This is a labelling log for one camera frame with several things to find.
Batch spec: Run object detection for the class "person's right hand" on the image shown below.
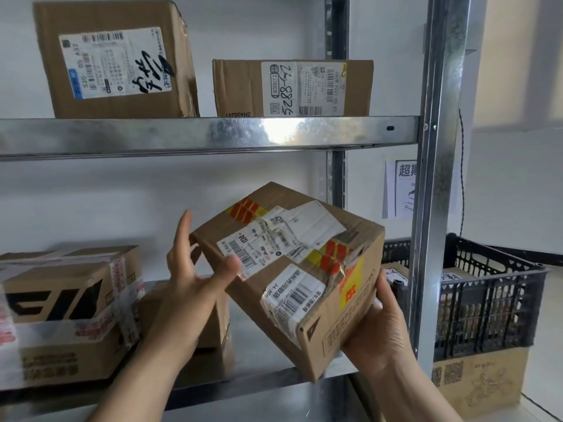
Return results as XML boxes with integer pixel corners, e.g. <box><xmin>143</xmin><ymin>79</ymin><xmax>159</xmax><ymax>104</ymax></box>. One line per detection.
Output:
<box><xmin>342</xmin><ymin>270</ymin><xmax>417</xmax><ymax>380</ymax></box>

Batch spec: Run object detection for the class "person's left hand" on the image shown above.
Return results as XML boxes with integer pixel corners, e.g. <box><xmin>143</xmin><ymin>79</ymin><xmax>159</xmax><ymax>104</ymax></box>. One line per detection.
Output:
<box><xmin>151</xmin><ymin>209</ymin><xmax>242</xmax><ymax>353</ymax></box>

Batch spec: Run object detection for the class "box with red-yellow tape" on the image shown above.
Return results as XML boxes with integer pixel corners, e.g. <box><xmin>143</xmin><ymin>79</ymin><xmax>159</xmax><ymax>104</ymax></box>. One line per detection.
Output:
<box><xmin>189</xmin><ymin>181</ymin><xmax>387</xmax><ymax>384</ymax></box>

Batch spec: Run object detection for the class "small glossy-taped cardboard box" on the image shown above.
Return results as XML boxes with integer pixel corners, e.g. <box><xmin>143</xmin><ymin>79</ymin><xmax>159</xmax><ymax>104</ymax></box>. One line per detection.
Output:
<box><xmin>137</xmin><ymin>280</ymin><xmax>232</xmax><ymax>351</ymax></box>

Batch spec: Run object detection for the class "cardboard box with glass symbol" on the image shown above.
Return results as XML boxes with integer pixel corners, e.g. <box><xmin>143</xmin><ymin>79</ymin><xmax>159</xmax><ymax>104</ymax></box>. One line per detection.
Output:
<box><xmin>381</xmin><ymin>262</ymin><xmax>411</xmax><ymax>287</ymax></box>

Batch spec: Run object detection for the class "line-drawing printed cardboard box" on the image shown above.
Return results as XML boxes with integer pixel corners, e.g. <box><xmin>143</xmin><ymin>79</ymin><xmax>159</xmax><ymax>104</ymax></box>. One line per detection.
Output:
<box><xmin>430</xmin><ymin>346</ymin><xmax>530</xmax><ymax>421</ymax></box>

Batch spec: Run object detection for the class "black plastic crate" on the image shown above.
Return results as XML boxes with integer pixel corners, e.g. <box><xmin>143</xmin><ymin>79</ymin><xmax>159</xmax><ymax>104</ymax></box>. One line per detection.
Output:
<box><xmin>380</xmin><ymin>232</ymin><xmax>550</xmax><ymax>362</ymax></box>

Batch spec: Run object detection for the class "box with black logo tape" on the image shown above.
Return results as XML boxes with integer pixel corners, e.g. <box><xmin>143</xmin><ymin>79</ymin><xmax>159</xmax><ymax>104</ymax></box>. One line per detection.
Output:
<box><xmin>0</xmin><ymin>246</ymin><xmax>147</xmax><ymax>390</ymax></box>

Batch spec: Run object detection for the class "metal shelving rack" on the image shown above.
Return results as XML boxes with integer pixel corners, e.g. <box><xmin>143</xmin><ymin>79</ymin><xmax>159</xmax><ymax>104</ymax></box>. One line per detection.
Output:
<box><xmin>0</xmin><ymin>0</ymin><xmax>489</xmax><ymax>422</ymax></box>

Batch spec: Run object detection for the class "box 5288 label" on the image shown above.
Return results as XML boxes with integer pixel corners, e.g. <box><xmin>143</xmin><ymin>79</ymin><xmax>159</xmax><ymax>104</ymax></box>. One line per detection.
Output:
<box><xmin>212</xmin><ymin>59</ymin><xmax>375</xmax><ymax>119</ymax></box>

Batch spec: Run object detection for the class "brown parcel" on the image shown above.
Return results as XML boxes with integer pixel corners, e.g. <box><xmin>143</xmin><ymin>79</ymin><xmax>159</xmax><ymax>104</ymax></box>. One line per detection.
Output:
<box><xmin>33</xmin><ymin>0</ymin><xmax>200</xmax><ymax>120</ymax></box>

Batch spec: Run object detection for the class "white printed notice sheet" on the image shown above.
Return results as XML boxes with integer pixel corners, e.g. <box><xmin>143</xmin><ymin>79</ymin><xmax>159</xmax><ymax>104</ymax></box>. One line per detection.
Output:
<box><xmin>381</xmin><ymin>160</ymin><xmax>419</xmax><ymax>220</ymax></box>

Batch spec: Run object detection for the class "dark-framed window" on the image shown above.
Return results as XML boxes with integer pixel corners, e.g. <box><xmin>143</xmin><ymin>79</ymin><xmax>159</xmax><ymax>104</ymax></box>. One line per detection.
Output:
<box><xmin>473</xmin><ymin>0</ymin><xmax>563</xmax><ymax>131</ymax></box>

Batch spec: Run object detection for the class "thin black cable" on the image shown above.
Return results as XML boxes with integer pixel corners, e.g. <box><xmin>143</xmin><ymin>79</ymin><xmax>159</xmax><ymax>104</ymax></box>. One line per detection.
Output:
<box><xmin>457</xmin><ymin>108</ymin><xmax>467</xmax><ymax>234</ymax></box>

